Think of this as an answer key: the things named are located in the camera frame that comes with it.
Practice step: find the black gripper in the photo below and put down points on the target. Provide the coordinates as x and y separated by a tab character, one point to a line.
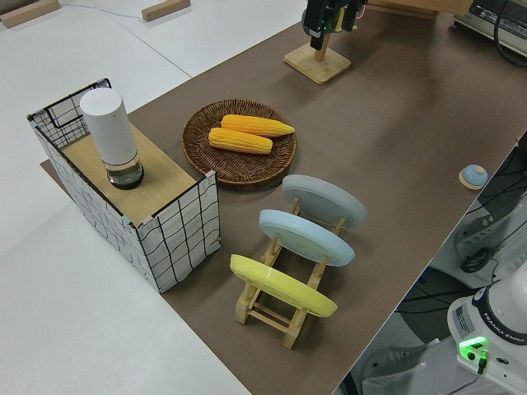
319	16

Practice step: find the dark blue mug yellow inside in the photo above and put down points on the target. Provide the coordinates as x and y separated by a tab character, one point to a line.
304	22

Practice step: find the wooden mug tree stand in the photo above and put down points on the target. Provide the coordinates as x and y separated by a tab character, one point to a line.
317	66

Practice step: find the brown table mat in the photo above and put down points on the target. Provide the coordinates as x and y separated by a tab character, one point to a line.
391	123

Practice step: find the light wooden cabinet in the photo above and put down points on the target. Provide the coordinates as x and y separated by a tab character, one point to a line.
455	6

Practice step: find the yellow corn cob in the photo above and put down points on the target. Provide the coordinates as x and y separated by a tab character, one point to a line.
239	141
255	125

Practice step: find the white toaster oven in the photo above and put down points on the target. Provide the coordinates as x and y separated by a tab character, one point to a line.
486	16

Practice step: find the plain wooden block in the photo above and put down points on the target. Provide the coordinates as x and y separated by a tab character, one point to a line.
164	10
24	14

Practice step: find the grey plate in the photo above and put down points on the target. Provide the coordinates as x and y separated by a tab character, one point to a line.
325	197

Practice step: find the brown wicker basket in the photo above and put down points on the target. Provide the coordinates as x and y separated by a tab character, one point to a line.
239	168

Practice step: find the small blue call bell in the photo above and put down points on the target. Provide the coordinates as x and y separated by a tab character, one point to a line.
473	176

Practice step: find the light blue plate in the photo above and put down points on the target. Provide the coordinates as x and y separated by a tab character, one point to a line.
304	236

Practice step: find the white cylindrical bottle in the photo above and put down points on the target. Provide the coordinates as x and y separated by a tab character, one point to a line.
109	131

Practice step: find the yellow plate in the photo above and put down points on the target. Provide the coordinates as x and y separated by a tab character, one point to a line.
280	284

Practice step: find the wooden plate rack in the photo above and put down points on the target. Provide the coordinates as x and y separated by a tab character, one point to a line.
263	317

